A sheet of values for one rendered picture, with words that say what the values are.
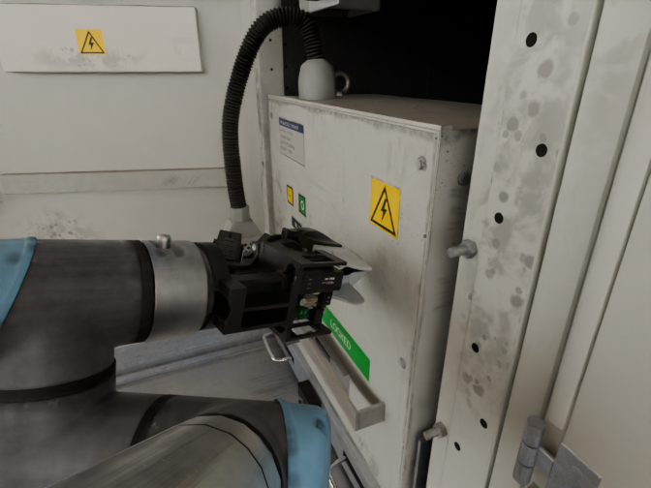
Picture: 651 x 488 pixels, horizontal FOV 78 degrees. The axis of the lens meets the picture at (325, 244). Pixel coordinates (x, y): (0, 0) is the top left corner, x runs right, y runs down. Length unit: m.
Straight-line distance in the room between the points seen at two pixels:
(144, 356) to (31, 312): 0.69
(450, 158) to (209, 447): 0.27
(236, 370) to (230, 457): 0.73
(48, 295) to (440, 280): 0.30
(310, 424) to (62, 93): 0.84
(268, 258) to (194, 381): 0.59
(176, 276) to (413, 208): 0.21
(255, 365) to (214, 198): 0.38
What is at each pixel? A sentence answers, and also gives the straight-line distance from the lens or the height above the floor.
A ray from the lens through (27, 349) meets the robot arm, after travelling 0.29.
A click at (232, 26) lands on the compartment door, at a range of 0.90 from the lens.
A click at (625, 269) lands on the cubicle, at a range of 0.23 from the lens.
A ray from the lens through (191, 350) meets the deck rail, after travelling 0.97.
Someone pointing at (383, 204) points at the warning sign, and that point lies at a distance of 0.42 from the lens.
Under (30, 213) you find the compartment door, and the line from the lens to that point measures 1.07.
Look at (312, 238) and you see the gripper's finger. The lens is 0.40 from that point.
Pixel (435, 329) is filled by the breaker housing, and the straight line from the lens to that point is 0.42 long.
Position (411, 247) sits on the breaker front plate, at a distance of 0.39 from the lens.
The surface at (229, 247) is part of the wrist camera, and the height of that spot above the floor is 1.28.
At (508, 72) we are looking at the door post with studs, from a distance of 0.30.
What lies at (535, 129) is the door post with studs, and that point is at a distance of 0.28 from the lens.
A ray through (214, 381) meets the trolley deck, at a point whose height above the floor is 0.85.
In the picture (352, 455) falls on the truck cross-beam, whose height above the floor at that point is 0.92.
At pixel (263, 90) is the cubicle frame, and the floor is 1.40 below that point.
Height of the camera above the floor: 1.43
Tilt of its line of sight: 23 degrees down
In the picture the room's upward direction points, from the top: straight up
